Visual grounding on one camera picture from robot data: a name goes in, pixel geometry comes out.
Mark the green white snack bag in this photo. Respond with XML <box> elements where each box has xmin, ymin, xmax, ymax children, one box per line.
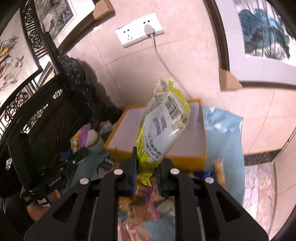
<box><xmin>136</xmin><ymin>79</ymin><xmax>191</xmax><ymax>186</ymax></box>

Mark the person's left hand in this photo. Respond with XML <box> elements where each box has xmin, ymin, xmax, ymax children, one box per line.
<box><xmin>27</xmin><ymin>189</ymin><xmax>61</xmax><ymax>221</ymax></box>

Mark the light blue tablecloth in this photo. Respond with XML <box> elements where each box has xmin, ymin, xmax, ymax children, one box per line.
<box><xmin>69</xmin><ymin>106</ymin><xmax>246</xmax><ymax>241</ymax></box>

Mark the yellow cardboard box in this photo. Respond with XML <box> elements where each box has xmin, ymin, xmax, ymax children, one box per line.
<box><xmin>104</xmin><ymin>99</ymin><xmax>207</xmax><ymax>171</ymax></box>

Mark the white lidded cup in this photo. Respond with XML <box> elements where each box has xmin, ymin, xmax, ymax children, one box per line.
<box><xmin>87</xmin><ymin>129</ymin><xmax>104</xmax><ymax>152</ymax></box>

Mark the framed bird painting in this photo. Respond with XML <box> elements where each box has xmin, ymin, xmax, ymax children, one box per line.
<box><xmin>1</xmin><ymin>10</ymin><xmax>43</xmax><ymax>105</ymax></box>

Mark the cardboard corner protector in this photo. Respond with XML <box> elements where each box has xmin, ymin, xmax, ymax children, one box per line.
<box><xmin>219</xmin><ymin>67</ymin><xmax>243</xmax><ymax>91</ymax></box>

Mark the framed lotus painting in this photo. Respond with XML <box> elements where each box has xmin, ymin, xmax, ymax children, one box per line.
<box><xmin>204</xmin><ymin>1</ymin><xmax>295</xmax><ymax>90</ymax></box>

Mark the white wall socket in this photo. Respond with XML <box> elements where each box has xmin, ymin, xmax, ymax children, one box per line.
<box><xmin>115</xmin><ymin>13</ymin><xmax>164</xmax><ymax>48</ymax></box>

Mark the grey plug and cable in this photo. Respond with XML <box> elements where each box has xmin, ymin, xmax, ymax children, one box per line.
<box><xmin>144</xmin><ymin>24</ymin><xmax>191</xmax><ymax>100</ymax></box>

